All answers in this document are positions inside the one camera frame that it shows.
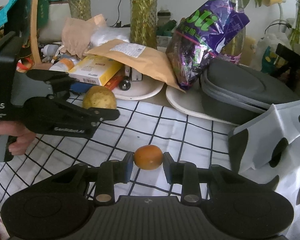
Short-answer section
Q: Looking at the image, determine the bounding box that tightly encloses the person left hand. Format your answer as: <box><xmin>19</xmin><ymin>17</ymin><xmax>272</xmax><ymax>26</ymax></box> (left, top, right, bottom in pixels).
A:
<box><xmin>0</xmin><ymin>121</ymin><xmax>36</xmax><ymax>155</ymax></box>

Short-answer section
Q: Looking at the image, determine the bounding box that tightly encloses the white oval tray left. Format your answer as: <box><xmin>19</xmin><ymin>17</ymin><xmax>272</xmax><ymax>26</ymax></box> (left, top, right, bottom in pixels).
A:
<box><xmin>112</xmin><ymin>77</ymin><xmax>164</xmax><ymax>101</ymax></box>

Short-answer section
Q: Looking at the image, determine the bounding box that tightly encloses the wooden chair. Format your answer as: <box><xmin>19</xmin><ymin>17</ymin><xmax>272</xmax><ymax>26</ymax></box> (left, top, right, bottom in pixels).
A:
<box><xmin>30</xmin><ymin>0</ymin><xmax>49</xmax><ymax>66</ymax></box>

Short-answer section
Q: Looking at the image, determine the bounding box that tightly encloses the white oval tray right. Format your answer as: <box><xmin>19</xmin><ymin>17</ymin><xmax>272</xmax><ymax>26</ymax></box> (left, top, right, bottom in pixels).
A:
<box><xmin>166</xmin><ymin>82</ymin><xmax>238</xmax><ymax>126</ymax></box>

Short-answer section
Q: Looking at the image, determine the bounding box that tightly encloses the crumpled brown paper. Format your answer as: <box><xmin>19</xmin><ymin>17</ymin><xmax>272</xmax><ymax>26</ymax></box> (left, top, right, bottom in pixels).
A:
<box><xmin>62</xmin><ymin>14</ymin><xmax>107</xmax><ymax>59</ymax></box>

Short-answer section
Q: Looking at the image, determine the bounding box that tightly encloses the yellow green pear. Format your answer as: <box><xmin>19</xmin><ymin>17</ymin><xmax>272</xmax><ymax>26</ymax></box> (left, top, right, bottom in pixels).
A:
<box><xmin>82</xmin><ymin>86</ymin><xmax>117</xmax><ymax>109</ymax></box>

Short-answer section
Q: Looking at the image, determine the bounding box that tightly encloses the grey zip case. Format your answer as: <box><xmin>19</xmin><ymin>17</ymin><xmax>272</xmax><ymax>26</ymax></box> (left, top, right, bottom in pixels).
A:
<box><xmin>199</xmin><ymin>59</ymin><xmax>300</xmax><ymax>125</ymax></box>

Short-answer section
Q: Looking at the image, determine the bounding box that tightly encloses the checkered tablecloth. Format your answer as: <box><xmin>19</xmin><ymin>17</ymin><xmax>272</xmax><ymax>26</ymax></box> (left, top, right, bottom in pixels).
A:
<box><xmin>0</xmin><ymin>100</ymin><xmax>232</xmax><ymax>209</ymax></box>

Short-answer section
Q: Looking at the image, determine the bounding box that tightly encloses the yellow medicine box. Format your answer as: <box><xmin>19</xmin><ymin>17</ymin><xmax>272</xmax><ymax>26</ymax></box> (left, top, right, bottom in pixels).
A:
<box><xmin>69</xmin><ymin>55</ymin><xmax>123</xmax><ymax>86</ymax></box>

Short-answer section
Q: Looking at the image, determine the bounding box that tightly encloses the cow print cloth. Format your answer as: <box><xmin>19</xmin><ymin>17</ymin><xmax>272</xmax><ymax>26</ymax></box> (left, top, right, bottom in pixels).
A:
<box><xmin>228</xmin><ymin>100</ymin><xmax>300</xmax><ymax>239</ymax></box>

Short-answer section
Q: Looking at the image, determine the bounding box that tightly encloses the purple snack bag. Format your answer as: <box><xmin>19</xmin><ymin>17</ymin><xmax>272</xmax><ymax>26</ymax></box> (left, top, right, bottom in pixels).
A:
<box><xmin>166</xmin><ymin>0</ymin><xmax>249</xmax><ymax>91</ymax></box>

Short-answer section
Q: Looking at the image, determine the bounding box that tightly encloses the brown padded envelope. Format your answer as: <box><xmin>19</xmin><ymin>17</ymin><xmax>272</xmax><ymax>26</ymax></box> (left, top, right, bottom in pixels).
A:
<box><xmin>87</xmin><ymin>39</ymin><xmax>181</xmax><ymax>90</ymax></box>

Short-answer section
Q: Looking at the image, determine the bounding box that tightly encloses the glass vase middle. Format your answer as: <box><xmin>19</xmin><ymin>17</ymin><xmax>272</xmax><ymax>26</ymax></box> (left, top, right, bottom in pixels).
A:
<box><xmin>130</xmin><ymin>0</ymin><xmax>158</xmax><ymax>49</ymax></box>

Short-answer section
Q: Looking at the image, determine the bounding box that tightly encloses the white oval tray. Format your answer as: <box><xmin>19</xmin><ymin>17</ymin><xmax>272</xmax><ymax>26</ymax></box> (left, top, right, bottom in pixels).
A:
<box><xmin>166</xmin><ymin>82</ymin><xmax>238</xmax><ymax>126</ymax></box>
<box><xmin>112</xmin><ymin>77</ymin><xmax>164</xmax><ymax>101</ymax></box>

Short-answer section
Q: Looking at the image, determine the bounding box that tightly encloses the small tangerine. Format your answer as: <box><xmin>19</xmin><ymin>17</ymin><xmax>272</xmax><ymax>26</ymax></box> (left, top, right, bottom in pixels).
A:
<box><xmin>134</xmin><ymin>145</ymin><xmax>163</xmax><ymax>170</ymax></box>

